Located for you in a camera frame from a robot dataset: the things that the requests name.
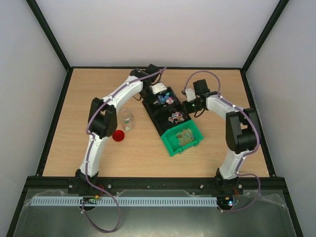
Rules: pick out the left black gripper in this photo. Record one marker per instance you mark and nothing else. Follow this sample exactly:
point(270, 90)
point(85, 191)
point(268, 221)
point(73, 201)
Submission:
point(149, 101)

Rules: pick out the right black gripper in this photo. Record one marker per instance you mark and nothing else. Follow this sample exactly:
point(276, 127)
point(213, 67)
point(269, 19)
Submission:
point(187, 106)

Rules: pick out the metal scoop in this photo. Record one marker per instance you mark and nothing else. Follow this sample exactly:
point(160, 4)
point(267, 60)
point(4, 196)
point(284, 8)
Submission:
point(161, 100)

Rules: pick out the green bin with gummies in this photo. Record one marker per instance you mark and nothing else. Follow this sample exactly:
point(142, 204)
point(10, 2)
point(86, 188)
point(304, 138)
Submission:
point(181, 137)

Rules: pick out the black bin with star candies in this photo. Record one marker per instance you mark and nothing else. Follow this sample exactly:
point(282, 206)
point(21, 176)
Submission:
point(173, 100)

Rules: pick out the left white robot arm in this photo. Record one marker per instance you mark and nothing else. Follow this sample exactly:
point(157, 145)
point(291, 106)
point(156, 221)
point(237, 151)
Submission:
point(103, 122)

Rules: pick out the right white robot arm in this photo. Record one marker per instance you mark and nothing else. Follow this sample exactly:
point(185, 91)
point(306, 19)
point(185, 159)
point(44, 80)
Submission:
point(241, 130)

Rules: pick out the black bin with lollipops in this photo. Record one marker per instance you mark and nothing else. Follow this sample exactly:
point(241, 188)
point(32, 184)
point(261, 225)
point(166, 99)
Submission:
point(168, 117)

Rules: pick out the clear plastic jar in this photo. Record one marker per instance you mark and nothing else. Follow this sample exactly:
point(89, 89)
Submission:
point(127, 120)

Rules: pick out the red jar lid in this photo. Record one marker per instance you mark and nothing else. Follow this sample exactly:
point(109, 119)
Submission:
point(118, 136)

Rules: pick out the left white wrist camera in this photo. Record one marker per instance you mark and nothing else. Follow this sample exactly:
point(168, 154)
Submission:
point(158, 88)

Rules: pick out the light blue cable duct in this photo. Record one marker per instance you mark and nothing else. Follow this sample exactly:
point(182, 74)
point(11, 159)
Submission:
point(127, 201)

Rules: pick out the black front mounting rail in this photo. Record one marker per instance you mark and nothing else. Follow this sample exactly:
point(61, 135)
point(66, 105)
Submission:
point(214, 186)

